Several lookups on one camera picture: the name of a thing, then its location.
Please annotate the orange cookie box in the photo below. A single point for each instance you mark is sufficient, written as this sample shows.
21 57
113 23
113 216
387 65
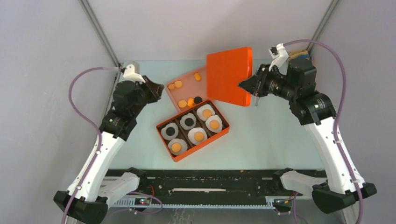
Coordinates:
183 134

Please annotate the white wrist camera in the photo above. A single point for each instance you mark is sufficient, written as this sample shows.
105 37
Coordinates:
279 56

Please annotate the white paper cup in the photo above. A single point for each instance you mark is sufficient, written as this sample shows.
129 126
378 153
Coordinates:
203 107
182 142
165 136
191 135
214 117
186 116

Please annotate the orange fish cookie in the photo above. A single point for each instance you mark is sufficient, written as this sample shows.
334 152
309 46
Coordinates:
190 102
197 76

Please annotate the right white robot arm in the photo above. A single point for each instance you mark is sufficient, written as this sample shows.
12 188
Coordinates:
342 186

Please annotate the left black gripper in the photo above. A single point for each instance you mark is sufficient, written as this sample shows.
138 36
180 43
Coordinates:
155 89

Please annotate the black sandwich cookie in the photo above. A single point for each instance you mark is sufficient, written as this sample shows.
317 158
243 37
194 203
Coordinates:
170 131
189 122
197 100

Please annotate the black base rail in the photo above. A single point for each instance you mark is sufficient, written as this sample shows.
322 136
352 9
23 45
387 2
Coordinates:
212 187

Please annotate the metal tongs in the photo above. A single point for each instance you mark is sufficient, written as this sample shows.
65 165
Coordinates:
256 101

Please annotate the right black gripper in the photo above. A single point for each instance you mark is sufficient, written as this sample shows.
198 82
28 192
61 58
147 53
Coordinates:
260 85

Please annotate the yellow blue cloth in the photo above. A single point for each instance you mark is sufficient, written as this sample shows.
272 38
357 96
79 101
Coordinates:
299 54

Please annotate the pink cookie tray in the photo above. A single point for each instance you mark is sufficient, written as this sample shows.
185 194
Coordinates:
190 89

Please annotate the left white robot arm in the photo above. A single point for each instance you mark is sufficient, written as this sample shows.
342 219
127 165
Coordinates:
82 200

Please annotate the orange box lid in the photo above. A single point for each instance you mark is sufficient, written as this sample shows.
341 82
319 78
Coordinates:
224 71

